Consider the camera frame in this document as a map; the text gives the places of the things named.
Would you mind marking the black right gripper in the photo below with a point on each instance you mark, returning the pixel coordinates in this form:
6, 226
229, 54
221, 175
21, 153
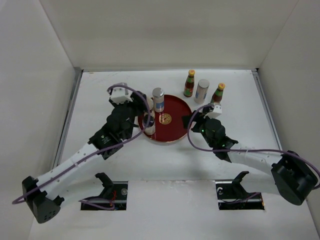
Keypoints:
198, 117

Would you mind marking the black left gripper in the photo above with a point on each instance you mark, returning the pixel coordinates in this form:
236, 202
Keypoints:
141, 107

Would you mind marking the tall grinder clear cap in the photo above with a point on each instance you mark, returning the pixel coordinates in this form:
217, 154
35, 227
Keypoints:
150, 103

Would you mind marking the sauce bottle yellow cap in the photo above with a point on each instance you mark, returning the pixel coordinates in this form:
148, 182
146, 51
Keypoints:
189, 83
218, 94

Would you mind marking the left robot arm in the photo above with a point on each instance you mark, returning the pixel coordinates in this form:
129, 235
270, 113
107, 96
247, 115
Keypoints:
46, 194

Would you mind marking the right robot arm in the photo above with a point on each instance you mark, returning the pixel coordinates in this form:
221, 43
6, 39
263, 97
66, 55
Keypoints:
285, 173

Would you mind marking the red round tray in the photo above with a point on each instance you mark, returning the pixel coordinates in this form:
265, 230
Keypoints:
169, 125

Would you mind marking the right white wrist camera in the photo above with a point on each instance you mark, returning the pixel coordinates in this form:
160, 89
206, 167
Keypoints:
213, 111

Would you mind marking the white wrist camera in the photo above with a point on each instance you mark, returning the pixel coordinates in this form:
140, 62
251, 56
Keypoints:
213, 111
119, 95

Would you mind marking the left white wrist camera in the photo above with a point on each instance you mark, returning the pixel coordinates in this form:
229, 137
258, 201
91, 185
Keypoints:
119, 95

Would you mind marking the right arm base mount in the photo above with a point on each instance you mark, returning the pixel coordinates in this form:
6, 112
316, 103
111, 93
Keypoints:
231, 196

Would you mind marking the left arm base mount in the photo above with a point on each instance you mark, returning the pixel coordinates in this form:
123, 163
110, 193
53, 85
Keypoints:
112, 197

